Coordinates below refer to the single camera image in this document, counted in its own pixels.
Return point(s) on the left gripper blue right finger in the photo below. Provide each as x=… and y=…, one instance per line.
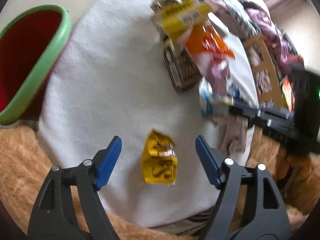
x=264, y=216

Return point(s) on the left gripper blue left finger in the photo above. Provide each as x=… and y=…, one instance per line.
x=53, y=215

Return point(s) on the pink white snack box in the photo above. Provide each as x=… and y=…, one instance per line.
x=235, y=136

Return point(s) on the dark blue snack wrapper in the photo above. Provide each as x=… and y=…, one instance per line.
x=215, y=106

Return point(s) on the pink foil wrapper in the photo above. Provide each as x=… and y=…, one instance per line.
x=216, y=72

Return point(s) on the small yellow wrapper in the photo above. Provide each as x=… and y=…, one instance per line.
x=159, y=161

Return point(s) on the dark brown carton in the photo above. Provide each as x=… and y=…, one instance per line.
x=182, y=70

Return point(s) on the orange snack bag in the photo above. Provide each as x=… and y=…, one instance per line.
x=205, y=39

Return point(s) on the yellow white box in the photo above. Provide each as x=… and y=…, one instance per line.
x=175, y=19

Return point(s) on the newspaper ball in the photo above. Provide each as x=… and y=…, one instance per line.
x=158, y=5

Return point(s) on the tan fuzzy sleeve right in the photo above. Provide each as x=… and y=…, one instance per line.
x=298, y=177

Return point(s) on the purple clothes pile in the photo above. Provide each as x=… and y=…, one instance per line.
x=279, y=47

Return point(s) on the white towel mat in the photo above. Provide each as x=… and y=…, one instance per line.
x=111, y=80

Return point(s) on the red bucket green rim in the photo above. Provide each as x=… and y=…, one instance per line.
x=31, y=43

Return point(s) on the wooden chair frame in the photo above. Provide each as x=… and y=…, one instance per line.
x=264, y=73

